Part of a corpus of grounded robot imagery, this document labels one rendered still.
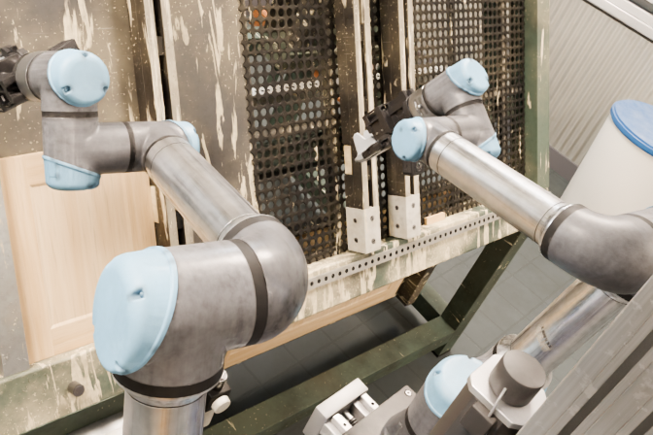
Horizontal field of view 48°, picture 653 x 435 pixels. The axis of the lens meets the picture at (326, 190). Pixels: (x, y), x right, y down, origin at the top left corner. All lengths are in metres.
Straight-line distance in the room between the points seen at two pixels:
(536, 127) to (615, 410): 1.99
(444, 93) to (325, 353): 1.77
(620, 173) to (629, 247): 3.08
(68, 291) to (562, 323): 0.95
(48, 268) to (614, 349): 1.12
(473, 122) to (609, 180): 2.88
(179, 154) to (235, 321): 0.35
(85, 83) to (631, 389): 0.75
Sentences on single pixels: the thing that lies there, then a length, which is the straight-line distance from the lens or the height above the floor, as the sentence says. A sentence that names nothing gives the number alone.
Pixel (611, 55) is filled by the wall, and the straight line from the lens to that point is 4.77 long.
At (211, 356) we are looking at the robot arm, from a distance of 0.76.
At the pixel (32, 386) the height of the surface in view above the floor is 0.88.
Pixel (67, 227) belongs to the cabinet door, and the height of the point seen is 1.10.
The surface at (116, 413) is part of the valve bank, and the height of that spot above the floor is 0.74.
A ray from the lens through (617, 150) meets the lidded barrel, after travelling 4.16.
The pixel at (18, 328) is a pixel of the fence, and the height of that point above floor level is 0.97.
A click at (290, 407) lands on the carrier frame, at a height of 0.18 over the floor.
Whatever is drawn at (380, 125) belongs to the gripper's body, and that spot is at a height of 1.43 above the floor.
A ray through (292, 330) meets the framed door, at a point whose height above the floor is 0.31.
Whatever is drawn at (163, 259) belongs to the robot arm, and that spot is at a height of 1.65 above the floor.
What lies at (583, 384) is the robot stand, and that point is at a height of 1.70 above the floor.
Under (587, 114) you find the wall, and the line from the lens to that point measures 4.88.
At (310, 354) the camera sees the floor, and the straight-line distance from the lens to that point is 2.96.
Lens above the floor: 2.16
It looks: 35 degrees down
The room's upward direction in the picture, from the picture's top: 24 degrees clockwise
